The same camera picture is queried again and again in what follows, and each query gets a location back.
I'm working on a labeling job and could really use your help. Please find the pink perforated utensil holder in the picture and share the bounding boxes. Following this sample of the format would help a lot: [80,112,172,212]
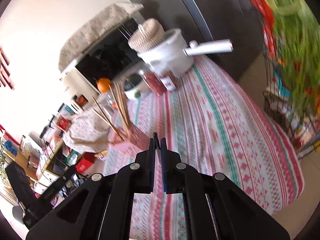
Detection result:
[108,125,150,157]

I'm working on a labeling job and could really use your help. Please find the black gold-tipped chopstick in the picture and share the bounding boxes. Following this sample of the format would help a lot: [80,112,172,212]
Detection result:
[153,132,161,152]

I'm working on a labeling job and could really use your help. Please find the floral cloth bundle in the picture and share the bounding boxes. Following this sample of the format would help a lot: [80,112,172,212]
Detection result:
[62,109,112,153]

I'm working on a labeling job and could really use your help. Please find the patterned red green tablecloth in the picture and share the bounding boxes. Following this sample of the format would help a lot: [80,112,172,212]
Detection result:
[102,55,305,240]

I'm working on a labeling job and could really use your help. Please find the clear glass jar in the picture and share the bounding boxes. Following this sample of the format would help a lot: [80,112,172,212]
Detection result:
[98,91,118,111]

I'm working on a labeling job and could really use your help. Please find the orange fruit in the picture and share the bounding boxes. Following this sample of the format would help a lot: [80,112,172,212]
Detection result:
[97,77,112,93]

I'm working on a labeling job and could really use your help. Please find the white bowl with greens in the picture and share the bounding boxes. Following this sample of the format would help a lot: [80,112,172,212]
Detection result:
[123,73,149,100]

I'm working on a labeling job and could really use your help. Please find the red goji jar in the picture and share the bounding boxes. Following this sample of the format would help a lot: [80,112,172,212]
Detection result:
[139,69,166,96]

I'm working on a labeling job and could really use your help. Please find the red labelled spice jar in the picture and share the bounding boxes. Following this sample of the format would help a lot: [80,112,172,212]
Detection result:
[157,69,180,92]

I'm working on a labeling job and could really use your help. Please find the black microwave oven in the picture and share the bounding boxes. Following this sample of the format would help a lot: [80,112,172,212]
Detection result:
[62,18,139,93]

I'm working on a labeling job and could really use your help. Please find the white electric cooking pot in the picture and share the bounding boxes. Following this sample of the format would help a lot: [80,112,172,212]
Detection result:
[138,28,233,77]

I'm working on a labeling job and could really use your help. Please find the floral microwave cover cloth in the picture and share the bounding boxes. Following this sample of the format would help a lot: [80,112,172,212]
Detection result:
[58,2,143,73]

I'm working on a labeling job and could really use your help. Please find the green leafy vegetable bunch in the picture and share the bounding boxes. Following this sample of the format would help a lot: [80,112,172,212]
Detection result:
[264,0,319,118]

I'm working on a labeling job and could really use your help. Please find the woven straw lid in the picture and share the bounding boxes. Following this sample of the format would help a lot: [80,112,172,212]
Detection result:
[128,18,165,53]

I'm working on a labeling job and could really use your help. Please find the dark grey refrigerator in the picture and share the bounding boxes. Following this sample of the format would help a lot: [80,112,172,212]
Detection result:
[130,0,264,80]

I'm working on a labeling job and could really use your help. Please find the red plastic bag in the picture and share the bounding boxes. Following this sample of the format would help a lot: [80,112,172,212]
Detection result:
[249,0,276,57]

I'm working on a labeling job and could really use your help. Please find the black wire storage rack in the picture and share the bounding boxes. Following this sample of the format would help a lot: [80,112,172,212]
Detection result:
[261,19,319,159]

